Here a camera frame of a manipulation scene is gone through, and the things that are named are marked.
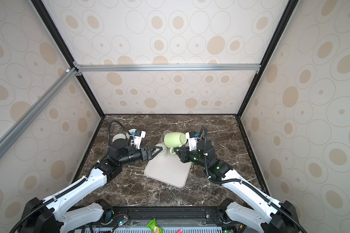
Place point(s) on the aluminium rail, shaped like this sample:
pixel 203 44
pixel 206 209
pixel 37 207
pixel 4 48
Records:
pixel 12 135
pixel 170 67

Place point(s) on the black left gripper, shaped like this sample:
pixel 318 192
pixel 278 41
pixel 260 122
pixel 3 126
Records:
pixel 146 154

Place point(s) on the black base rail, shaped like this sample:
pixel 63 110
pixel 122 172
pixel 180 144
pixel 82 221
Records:
pixel 188 219

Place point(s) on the black corner frame post left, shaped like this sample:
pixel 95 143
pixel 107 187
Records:
pixel 61 44

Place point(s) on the aluminium rail left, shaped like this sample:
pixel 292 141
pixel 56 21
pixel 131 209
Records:
pixel 12 135

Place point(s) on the dark green faceted mug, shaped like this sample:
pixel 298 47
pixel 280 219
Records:
pixel 118 136

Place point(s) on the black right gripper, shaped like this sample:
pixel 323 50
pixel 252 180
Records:
pixel 178 152

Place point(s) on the beige plastic tray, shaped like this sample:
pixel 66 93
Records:
pixel 168 168

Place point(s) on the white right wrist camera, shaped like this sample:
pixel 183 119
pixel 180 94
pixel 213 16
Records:
pixel 192 139

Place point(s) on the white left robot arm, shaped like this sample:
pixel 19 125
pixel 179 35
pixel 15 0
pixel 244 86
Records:
pixel 49 215

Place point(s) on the black corner frame post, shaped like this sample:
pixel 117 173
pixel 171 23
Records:
pixel 287 14
pixel 61 44

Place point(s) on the black corner frame post right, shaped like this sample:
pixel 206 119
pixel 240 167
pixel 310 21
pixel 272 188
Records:
pixel 287 14

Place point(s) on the aluminium rail back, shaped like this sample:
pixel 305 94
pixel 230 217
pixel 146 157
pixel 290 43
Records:
pixel 170 67

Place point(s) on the white mug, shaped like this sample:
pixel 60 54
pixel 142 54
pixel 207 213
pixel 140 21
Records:
pixel 161 150

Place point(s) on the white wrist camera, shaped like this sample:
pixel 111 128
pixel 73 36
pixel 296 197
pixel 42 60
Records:
pixel 192 139
pixel 138 135

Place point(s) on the light green mug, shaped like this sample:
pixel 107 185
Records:
pixel 174 140

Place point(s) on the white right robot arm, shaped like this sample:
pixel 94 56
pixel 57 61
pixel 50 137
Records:
pixel 264 214

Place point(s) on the green snack packet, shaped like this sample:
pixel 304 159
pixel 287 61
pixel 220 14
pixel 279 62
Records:
pixel 152 225

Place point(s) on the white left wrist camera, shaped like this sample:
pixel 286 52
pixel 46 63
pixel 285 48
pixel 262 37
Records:
pixel 138 135

